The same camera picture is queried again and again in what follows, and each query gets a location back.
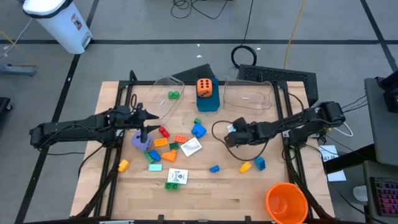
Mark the playing card box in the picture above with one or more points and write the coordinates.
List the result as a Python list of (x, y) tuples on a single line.
[(191, 147), (231, 128), (177, 176)]

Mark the red toy block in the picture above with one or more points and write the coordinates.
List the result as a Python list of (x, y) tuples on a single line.
[(163, 131)]

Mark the white paper sheet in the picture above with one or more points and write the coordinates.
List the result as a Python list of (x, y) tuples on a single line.
[(337, 176), (328, 152)]

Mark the purple foam die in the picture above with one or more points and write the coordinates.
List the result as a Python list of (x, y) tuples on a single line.
[(136, 143)]

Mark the white round device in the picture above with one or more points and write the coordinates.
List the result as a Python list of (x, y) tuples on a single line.
[(360, 193)]

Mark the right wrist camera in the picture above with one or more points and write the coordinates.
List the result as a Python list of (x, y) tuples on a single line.
[(240, 124)]

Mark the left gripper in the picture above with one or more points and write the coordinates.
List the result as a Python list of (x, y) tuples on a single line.
[(127, 124)]

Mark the long green toy block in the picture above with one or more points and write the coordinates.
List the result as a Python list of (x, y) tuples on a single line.
[(147, 157)]

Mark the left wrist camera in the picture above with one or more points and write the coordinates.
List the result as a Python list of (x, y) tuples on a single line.
[(121, 112)]

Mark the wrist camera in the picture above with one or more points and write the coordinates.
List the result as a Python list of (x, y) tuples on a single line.
[(121, 112), (240, 124)]

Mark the grey desk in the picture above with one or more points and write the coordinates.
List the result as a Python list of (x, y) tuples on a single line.
[(382, 130), (373, 169)]

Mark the small green toy block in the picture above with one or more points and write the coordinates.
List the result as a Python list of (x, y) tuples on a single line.
[(197, 120)]

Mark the green two-stud toy brick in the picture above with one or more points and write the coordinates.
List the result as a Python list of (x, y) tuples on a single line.
[(171, 186)]

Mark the large blue toy block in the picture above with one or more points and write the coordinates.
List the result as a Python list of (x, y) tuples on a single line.
[(199, 130)]

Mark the bright green toy block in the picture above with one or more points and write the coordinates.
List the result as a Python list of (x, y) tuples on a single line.
[(173, 95)]

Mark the orange flat toy brick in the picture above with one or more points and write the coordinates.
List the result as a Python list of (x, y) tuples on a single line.
[(180, 138)]

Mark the mint flat toy brick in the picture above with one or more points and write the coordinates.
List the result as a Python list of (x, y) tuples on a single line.
[(155, 167)]

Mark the teal plastic bin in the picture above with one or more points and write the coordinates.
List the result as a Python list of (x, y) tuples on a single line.
[(208, 104)]

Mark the orange toy block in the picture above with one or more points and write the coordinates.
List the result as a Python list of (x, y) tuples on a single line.
[(170, 156)]

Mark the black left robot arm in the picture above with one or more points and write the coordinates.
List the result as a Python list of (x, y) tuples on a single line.
[(71, 129)]

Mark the orange pumpkin bucket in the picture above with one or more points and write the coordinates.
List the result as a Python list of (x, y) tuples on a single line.
[(286, 202)]

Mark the orange foam die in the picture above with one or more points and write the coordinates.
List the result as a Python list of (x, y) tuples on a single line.
[(204, 87)]

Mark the yellow toy block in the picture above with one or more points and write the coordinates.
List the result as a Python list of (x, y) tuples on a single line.
[(245, 167), (123, 165)]

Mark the black desk device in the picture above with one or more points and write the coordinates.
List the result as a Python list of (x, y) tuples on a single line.
[(391, 96)]

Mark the black desk bar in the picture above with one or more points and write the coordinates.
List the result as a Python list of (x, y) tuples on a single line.
[(348, 161)]

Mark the teal blue toy block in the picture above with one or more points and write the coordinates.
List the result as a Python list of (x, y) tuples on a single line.
[(259, 163)]

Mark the dark green toy brick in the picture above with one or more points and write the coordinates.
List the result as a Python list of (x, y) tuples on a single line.
[(174, 145)]

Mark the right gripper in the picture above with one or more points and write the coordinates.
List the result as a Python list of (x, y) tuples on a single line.
[(252, 133)]

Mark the black wedge panel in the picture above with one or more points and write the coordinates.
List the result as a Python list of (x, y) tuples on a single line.
[(196, 74)]

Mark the white trash can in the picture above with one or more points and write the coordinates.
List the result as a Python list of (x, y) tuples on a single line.
[(59, 28)]

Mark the yellow flat toy brick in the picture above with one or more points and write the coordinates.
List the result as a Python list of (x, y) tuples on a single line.
[(160, 142)]

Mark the backlit keyboard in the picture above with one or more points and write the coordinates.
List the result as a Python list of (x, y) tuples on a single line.
[(385, 196)]

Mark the grey stand base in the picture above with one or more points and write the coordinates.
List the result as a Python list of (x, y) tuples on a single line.
[(18, 70)]

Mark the black chair base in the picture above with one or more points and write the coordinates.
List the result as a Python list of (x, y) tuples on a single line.
[(3, 104)]

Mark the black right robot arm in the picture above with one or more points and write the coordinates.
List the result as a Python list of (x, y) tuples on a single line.
[(298, 119)]

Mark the clear plastic bin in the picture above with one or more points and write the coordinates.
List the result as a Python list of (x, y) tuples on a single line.
[(174, 105), (248, 105)]

